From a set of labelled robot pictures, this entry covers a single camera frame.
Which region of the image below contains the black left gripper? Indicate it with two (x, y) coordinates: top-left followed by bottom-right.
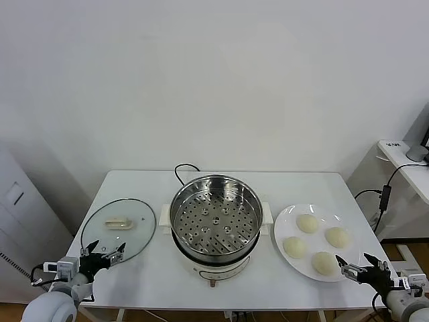
(79, 239), (127, 278)

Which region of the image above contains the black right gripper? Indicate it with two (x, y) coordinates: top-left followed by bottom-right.
(335, 253), (395, 292)

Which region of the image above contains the round glass pot lid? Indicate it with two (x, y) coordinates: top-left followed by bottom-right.
(81, 198), (158, 265)

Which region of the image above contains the white steamed baozi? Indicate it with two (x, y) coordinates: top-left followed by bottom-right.
(311, 251), (340, 276)
(324, 227), (352, 249)
(296, 213), (319, 233)
(283, 236), (308, 260)

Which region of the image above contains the perforated steel steamer basket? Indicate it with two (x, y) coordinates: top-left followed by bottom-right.
(160, 174), (273, 266)

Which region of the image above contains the large white plate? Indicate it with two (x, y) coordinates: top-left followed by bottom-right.
(273, 203), (363, 282)

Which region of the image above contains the white metal cabinet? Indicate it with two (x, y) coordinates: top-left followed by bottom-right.
(0, 147), (76, 305)

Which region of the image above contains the white side desk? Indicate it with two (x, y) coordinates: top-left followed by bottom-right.
(347, 139), (429, 291)

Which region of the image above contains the monitor with grey stand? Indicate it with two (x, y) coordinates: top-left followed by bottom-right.
(404, 102), (429, 162)

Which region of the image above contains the white power strip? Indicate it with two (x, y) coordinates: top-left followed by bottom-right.
(223, 310), (249, 322)

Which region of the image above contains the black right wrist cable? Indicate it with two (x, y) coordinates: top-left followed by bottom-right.
(371, 290), (386, 311)

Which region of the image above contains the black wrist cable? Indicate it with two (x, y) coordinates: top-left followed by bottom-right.
(31, 264), (60, 290)
(371, 290), (386, 311)

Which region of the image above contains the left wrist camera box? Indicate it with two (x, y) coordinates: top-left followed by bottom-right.
(43, 256), (80, 280)

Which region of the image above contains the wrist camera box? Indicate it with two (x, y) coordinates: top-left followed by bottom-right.
(43, 256), (80, 280)
(393, 268), (425, 290)

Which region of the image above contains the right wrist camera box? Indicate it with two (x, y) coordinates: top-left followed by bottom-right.
(393, 268), (425, 290)

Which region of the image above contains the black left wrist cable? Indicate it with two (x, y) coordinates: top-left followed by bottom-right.
(31, 264), (60, 290)

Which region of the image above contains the black cable with adapter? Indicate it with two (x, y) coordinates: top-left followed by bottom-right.
(354, 163), (429, 235)

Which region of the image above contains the black cooker power cord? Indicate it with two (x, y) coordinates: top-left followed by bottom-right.
(174, 163), (202, 189)

